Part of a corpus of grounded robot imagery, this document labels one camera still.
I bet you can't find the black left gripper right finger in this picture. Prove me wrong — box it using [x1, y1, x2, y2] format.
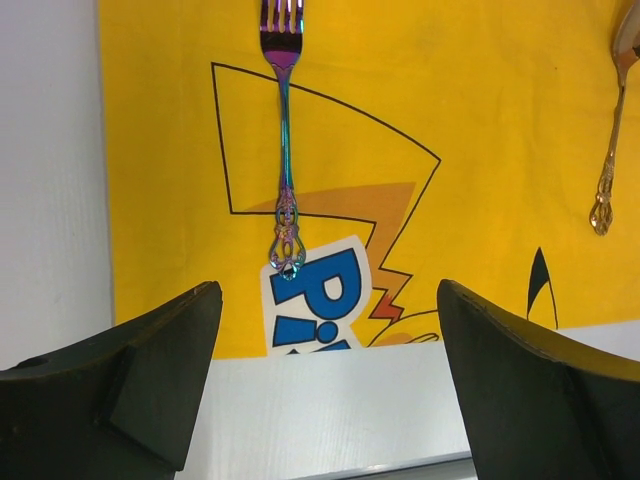
[437, 280, 639, 479]

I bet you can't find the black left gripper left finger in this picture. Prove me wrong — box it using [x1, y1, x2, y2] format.
[1, 282, 223, 479]

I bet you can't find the yellow printed cloth placemat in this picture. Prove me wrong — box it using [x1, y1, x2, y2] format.
[99, 1, 639, 358]

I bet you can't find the gold metal spoon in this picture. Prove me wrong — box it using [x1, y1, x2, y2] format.
[589, 1, 639, 236]

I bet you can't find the purple metal fork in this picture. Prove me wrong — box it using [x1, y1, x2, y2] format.
[259, 1, 306, 280]

